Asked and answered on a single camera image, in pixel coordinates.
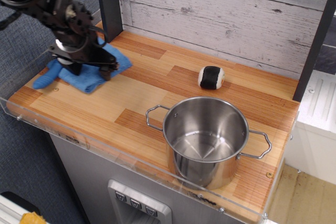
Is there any dark left upright post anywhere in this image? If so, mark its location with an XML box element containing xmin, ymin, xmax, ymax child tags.
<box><xmin>99</xmin><ymin>0</ymin><xmax>123</xmax><ymax>42</ymax></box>

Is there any dark upright post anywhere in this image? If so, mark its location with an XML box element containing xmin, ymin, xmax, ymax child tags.
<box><xmin>99</xmin><ymin>0</ymin><xmax>123</xmax><ymax>42</ymax></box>
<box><xmin>292</xmin><ymin>0</ymin><xmax>335</xmax><ymax>102</ymax></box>

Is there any grey toy kitchen cabinet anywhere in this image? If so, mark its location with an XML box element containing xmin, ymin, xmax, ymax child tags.
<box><xmin>48</xmin><ymin>132</ymin><xmax>253</xmax><ymax>224</ymax></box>

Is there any blue handled metal spork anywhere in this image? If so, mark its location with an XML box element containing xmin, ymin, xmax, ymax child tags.
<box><xmin>33</xmin><ymin>65</ymin><xmax>62</xmax><ymax>90</ymax></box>

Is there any white side counter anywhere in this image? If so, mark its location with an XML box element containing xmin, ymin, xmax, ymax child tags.
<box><xmin>284</xmin><ymin>70</ymin><xmax>335</xmax><ymax>184</ymax></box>

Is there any black white sushi toy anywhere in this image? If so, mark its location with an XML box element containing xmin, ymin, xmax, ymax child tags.
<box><xmin>198</xmin><ymin>66</ymin><xmax>225</xmax><ymax>90</ymax></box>

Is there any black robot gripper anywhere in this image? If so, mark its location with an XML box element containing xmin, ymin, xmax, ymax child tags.
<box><xmin>49</xmin><ymin>35</ymin><xmax>119</xmax><ymax>81</ymax></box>

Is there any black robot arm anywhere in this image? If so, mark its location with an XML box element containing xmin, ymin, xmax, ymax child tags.
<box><xmin>1</xmin><ymin>0</ymin><xmax>119</xmax><ymax>81</ymax></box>

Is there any clear acrylic guard rail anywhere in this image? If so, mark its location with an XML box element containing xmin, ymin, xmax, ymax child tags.
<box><xmin>1</xmin><ymin>24</ymin><xmax>299</xmax><ymax>223</ymax></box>

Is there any stainless steel pot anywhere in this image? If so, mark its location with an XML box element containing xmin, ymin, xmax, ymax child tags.
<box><xmin>145</xmin><ymin>97</ymin><xmax>272</xmax><ymax>190</ymax></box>

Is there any dark right upright post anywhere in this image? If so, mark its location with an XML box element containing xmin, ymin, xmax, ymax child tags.
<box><xmin>292</xmin><ymin>0</ymin><xmax>335</xmax><ymax>102</ymax></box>

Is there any blue cloth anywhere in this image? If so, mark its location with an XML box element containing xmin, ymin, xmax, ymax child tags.
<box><xmin>47</xmin><ymin>44</ymin><xmax>132</xmax><ymax>94</ymax></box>

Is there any silver dispenser button panel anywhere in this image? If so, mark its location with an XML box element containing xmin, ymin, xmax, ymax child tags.
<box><xmin>108</xmin><ymin>179</ymin><xmax>173</xmax><ymax>223</ymax></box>

